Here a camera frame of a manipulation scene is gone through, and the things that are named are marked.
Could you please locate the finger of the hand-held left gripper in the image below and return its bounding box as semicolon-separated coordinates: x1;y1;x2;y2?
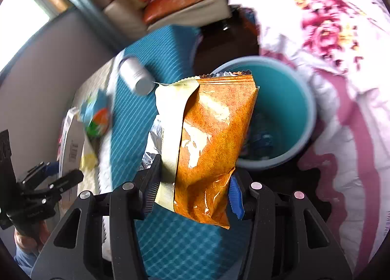
39;170;84;200
18;161;60;183

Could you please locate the orange snack bag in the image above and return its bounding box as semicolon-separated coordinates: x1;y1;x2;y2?
142;70;259;230

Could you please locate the white drink bottle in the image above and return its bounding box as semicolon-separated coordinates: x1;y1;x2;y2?
119;56;156;95

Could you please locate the blue plastic bin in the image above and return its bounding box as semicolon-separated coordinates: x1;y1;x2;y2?
210;56;317;171

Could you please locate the beige sofa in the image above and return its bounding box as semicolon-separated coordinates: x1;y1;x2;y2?
91;0;232;40

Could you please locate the blue drink carton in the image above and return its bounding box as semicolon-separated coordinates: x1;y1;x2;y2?
79;89;112;137

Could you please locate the window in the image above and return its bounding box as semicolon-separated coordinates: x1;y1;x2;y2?
0;0;74;67

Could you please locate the white cardboard box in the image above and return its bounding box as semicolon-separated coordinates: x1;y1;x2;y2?
58;108;89;177

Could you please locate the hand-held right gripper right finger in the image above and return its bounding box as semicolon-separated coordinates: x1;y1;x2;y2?
228;167;354;280

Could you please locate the dark plastic wrapper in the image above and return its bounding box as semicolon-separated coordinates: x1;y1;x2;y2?
244;131;275;159

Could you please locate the teal checked mat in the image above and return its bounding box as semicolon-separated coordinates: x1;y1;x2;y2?
99;24;259;280

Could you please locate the floral blanket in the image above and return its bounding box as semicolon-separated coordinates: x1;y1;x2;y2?
228;0;390;274

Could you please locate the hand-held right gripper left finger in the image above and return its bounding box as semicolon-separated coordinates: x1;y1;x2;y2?
30;155;162;280

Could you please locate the person's left hand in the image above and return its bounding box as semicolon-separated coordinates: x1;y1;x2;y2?
14;222;51;253

